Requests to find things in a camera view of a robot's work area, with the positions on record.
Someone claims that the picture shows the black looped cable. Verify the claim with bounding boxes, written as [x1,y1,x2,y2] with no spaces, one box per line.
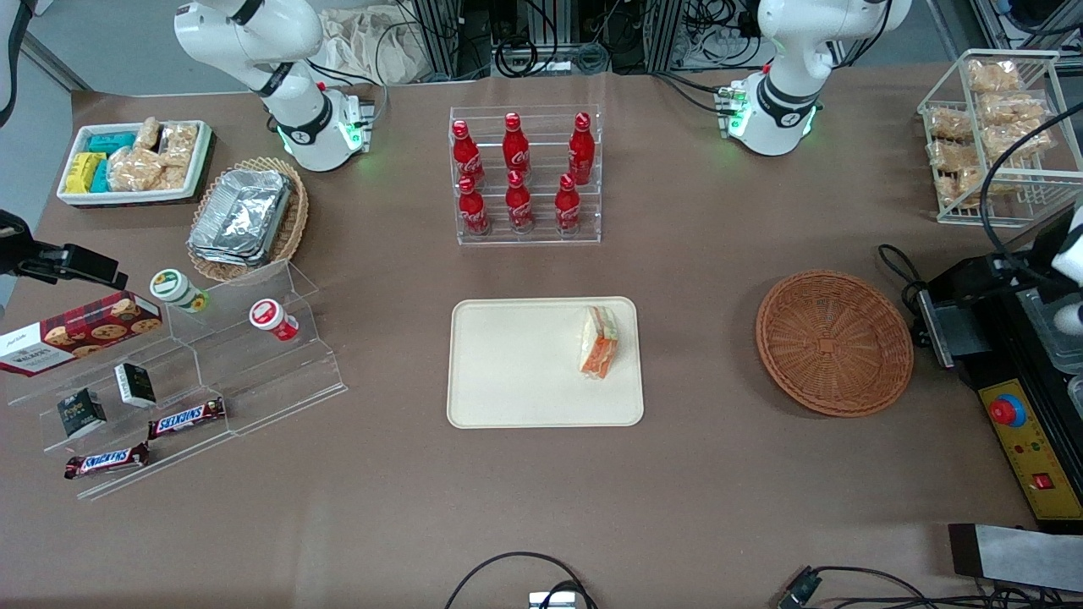
[444,551,597,609]

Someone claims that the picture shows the beige cloth bag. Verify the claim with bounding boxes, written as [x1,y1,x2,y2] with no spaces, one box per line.
[317,7,441,85]

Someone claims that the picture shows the red lidded yogurt cup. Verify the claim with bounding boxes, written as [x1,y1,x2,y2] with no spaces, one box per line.
[249,299,300,343]

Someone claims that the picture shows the clear acrylic step display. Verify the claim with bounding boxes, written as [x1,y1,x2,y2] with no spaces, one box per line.
[4,261,348,502]

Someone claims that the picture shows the black cable bundle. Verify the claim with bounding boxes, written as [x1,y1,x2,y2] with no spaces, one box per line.
[461,0,652,77]

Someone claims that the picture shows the red emergency stop button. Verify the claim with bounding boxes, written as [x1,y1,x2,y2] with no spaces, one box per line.
[990,393,1027,430]

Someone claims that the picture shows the snickers chocolate bar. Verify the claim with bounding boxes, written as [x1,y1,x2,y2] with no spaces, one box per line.
[148,397,227,441]
[64,442,151,481]

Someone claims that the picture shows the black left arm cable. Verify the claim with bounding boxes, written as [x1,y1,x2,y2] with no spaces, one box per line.
[980,101,1083,284]

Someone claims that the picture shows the black sealing machine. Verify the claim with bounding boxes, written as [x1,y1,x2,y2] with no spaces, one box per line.
[918,245,1083,534]

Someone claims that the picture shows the grey metal block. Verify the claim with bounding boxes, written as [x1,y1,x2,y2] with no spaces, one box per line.
[937,309,992,360]

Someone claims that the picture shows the round brown wicker basket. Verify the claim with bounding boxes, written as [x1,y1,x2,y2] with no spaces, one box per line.
[756,269,915,418]

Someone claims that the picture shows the white snack bin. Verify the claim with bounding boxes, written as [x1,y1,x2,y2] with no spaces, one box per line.
[57,120,214,208]

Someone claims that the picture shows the red tartan cookie box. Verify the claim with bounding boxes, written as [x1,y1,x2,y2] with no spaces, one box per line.
[0,291,163,378]

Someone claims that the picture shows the small black box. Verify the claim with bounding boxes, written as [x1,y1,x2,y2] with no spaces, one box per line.
[114,362,158,410]
[57,387,108,439]

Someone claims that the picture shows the triangle sandwich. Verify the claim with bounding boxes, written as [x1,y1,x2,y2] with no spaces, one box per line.
[579,306,620,380]

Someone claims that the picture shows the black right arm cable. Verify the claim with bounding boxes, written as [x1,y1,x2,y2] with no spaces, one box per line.
[0,0,36,128]

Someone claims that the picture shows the white wire rack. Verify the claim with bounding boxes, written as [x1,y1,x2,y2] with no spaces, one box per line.
[918,49,1063,228]

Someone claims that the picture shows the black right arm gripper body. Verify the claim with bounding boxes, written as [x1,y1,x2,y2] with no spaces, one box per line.
[0,210,36,276]

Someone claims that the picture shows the grey flat panel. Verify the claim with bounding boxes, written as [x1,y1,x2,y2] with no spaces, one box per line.
[948,523,1083,593]

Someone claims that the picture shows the clear acrylic bottle rack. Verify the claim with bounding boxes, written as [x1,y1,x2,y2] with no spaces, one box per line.
[448,105,603,247]

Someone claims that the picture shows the black arm base cable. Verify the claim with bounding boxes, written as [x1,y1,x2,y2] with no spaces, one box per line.
[651,72,737,115]

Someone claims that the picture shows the yellow snack packet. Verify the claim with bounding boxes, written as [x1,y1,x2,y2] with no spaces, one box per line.
[65,152,107,195]

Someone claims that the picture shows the black cable with connector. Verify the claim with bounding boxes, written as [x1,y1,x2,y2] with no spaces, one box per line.
[778,565,1083,609]

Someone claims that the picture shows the metal plate on machine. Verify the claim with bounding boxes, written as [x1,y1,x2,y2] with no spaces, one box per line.
[918,289,957,369]

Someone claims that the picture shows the aluminium foil container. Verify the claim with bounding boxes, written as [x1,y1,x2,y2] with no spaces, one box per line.
[188,241,276,268]
[190,169,294,255]

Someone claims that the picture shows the aluminium frame post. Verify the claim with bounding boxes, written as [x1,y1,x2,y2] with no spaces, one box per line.
[412,0,462,81]
[647,0,684,73]

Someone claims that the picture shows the yellow control panel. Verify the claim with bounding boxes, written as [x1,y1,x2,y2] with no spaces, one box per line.
[977,381,1083,523]

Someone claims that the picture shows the green lidded yogurt cup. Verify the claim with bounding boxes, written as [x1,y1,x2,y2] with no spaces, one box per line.
[150,268,210,315]

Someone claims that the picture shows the oval wicker basket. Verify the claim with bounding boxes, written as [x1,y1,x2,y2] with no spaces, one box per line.
[186,156,310,284]

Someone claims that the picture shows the black machine power cable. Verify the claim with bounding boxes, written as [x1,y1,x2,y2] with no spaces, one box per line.
[876,244,932,339]

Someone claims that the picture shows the clear plastic container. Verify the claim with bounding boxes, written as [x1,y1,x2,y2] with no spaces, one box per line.
[1015,288,1083,373]

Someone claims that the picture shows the red cola bottle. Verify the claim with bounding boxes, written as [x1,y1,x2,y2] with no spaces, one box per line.
[505,170,534,233]
[457,175,490,236]
[568,112,596,185]
[554,173,583,233]
[503,112,531,178]
[451,119,486,189]

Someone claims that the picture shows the cream plastic tray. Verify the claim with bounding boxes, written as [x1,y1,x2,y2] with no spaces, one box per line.
[447,296,646,430]

